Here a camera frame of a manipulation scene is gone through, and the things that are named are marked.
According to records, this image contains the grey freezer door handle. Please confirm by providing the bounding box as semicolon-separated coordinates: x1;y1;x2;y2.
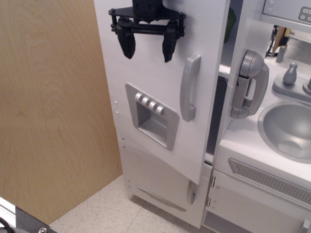
187;181;197;205

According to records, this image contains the white lower freezer door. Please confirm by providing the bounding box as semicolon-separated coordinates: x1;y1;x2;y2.
118;137;213;228

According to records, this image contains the grey fridge door handle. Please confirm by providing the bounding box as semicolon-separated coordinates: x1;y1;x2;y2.
180;53;201;122

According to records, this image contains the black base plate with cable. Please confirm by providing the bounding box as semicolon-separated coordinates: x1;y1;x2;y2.
0;206;57;233

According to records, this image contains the white toy kitchen cabinet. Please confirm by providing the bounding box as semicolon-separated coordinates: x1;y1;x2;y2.
120;0;311;233

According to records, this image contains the grey toy telephone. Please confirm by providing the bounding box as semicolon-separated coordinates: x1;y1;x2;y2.
230;50;269;119

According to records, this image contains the grey toy faucet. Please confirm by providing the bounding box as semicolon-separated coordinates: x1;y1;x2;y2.
273;62;311;102

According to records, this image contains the white oven door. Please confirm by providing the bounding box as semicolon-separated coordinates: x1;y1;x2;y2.
203;170;311;233

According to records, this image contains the green toy bell pepper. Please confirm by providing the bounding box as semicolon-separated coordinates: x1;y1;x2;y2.
224;8;237;43

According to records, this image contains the white toy fridge door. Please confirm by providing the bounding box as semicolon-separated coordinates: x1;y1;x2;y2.
94;0;229;184

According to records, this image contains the grey oven vent panel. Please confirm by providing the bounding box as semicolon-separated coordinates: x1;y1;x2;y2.
228;158;311;206

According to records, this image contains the grey ice dispenser panel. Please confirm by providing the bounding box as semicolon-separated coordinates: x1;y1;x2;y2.
125;83;180;151

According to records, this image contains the grey toy sink basin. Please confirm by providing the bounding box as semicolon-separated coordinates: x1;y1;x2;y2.
258;101;311;164

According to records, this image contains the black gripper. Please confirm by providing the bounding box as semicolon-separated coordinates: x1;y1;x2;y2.
108;0;186;63

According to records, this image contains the grey toy microwave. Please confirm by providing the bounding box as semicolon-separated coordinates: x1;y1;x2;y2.
261;0;311;26

